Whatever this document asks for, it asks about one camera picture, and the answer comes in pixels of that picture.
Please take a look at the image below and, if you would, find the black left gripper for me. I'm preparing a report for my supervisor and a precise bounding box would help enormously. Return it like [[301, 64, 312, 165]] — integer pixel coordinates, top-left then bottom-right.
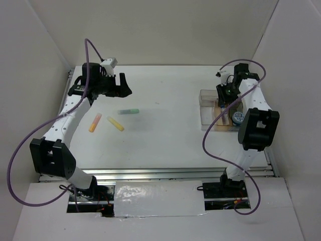
[[94, 72, 131, 98]]

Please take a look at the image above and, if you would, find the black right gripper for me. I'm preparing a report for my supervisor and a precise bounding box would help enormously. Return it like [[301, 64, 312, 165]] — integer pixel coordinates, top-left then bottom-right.
[[216, 81, 241, 107]]

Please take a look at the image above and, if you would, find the clear blue cap glue bottle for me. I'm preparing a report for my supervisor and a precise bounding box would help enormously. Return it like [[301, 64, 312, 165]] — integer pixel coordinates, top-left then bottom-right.
[[220, 105, 229, 126]]

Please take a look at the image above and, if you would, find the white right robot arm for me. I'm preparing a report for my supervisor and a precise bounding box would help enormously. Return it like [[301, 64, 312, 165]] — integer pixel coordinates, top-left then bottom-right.
[[216, 63, 280, 197]]

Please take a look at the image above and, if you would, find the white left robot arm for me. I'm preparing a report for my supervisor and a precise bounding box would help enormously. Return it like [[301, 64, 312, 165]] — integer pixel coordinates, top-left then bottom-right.
[[30, 58, 132, 200]]

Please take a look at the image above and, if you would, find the green translucent highlighter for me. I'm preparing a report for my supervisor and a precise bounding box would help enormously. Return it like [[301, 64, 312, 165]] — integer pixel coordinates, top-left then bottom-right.
[[117, 109, 139, 115]]

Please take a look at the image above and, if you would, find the clear compartment organizer box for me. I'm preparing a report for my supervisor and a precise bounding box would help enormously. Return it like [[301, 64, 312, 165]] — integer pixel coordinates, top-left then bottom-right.
[[199, 89, 244, 132]]

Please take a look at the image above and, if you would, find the yellow translucent highlighter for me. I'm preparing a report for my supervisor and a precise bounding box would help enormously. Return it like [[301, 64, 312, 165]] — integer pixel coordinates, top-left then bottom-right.
[[107, 116, 124, 132]]

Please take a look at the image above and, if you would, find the orange pink highlighter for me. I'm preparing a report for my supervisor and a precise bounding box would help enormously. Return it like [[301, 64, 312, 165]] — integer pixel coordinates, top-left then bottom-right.
[[89, 113, 102, 133]]

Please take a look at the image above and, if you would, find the white taped front panel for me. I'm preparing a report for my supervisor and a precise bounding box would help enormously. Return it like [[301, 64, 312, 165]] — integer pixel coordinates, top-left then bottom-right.
[[114, 181, 206, 217]]

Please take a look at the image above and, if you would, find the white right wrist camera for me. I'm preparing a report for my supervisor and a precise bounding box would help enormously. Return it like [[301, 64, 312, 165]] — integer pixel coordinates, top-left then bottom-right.
[[216, 70, 231, 86]]

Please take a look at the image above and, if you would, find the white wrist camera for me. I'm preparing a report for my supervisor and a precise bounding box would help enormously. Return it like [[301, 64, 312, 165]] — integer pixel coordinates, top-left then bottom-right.
[[100, 58, 118, 76], [216, 70, 231, 86]]

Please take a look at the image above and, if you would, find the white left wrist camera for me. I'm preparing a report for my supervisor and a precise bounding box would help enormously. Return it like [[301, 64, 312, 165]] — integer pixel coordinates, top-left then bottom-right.
[[100, 58, 118, 76]]

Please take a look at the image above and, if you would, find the left side aluminium rail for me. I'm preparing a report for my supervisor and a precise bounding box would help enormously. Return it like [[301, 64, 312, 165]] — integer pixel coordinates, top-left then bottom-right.
[[58, 69, 75, 114]]

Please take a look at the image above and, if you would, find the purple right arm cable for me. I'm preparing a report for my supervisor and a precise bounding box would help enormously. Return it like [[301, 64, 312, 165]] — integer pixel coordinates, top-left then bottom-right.
[[202, 59, 267, 216]]

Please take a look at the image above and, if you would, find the aluminium table edge rail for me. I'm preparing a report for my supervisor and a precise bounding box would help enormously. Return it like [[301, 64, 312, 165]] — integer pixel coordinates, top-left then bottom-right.
[[37, 167, 273, 183]]

